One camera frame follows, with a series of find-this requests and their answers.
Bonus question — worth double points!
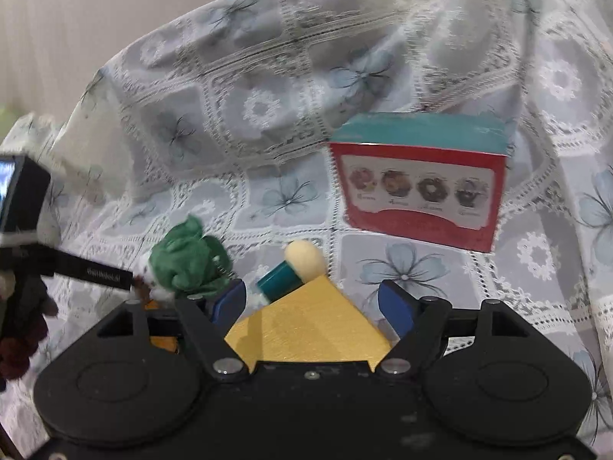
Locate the white lace floral tablecloth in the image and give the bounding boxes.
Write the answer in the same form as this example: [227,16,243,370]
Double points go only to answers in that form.
[0,0,613,460]

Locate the teal and cream makeup sponge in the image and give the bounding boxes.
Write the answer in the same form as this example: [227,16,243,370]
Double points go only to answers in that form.
[256,241,324,304]

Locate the red and teal box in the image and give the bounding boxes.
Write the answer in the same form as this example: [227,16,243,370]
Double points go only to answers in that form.
[328,112,509,252]

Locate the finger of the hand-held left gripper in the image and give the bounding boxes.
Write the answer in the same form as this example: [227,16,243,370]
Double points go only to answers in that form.
[52,248,135,291]

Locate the yellow box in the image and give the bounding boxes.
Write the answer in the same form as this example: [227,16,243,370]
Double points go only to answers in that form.
[224,275,391,362]

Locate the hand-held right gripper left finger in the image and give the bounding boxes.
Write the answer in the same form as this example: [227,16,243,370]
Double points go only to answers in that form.
[96,279,251,379]

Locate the white soft ball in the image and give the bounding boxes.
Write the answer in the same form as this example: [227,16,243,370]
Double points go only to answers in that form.
[138,254,178,304]

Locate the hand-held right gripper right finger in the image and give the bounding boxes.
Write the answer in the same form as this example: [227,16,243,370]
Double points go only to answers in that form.
[376,280,532,378]

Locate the green white plush doll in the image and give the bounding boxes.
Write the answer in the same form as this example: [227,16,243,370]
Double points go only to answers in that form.
[144,215,233,300]

